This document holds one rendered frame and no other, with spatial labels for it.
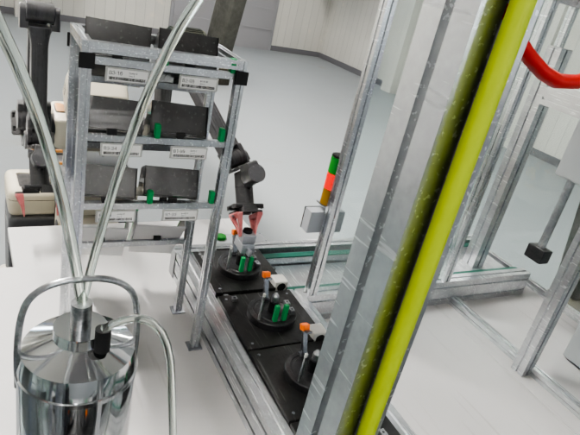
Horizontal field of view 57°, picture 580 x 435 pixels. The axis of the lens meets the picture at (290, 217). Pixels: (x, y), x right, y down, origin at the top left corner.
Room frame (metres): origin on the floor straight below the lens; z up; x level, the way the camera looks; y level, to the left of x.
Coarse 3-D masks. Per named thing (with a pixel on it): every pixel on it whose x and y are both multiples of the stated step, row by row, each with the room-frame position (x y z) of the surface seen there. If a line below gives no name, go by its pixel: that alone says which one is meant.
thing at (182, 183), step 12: (144, 168) 1.20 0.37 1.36; (156, 168) 1.20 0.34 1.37; (168, 168) 1.21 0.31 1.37; (180, 168) 1.23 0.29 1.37; (144, 180) 1.18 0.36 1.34; (156, 180) 1.19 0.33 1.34; (168, 180) 1.20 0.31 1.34; (180, 180) 1.22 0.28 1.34; (192, 180) 1.23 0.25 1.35; (144, 192) 1.17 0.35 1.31; (156, 192) 1.18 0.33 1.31; (168, 192) 1.19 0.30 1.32; (180, 192) 1.20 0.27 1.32; (192, 192) 1.22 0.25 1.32
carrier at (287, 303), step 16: (224, 304) 1.29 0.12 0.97; (240, 304) 1.31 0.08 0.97; (256, 304) 1.30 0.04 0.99; (272, 304) 1.27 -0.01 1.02; (288, 304) 1.31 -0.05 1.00; (240, 320) 1.23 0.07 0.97; (256, 320) 1.22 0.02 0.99; (272, 320) 1.24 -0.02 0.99; (288, 320) 1.25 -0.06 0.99; (304, 320) 1.30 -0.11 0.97; (240, 336) 1.16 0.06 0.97; (256, 336) 1.18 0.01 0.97; (272, 336) 1.19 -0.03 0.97; (288, 336) 1.21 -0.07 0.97; (320, 336) 1.23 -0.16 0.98
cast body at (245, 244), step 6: (246, 228) 1.50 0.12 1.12; (246, 234) 1.48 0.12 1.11; (252, 234) 1.49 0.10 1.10; (240, 240) 1.48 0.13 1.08; (246, 240) 1.47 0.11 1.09; (252, 240) 1.48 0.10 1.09; (240, 246) 1.48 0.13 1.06; (246, 246) 1.47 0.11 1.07; (252, 246) 1.48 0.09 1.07; (240, 252) 1.47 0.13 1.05; (246, 252) 1.47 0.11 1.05; (252, 252) 1.48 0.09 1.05
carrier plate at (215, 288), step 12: (192, 252) 1.53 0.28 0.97; (204, 252) 1.55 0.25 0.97; (216, 252) 1.57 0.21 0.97; (228, 252) 1.59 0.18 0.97; (216, 264) 1.49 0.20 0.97; (264, 264) 1.56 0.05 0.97; (216, 276) 1.42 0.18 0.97; (216, 288) 1.36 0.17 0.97; (228, 288) 1.37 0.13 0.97; (240, 288) 1.39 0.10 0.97; (252, 288) 1.40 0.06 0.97
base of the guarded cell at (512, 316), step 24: (528, 288) 2.07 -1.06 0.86; (456, 312) 1.73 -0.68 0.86; (480, 312) 1.77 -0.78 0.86; (504, 312) 1.82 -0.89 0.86; (528, 312) 1.86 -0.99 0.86; (480, 336) 1.61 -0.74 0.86; (504, 336) 1.65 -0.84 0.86; (552, 336) 1.73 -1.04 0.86; (504, 360) 1.50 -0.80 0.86; (552, 360) 1.57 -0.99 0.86; (528, 384) 1.40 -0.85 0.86; (576, 384) 1.46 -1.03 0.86; (552, 408) 1.31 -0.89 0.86; (576, 432) 1.23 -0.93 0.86
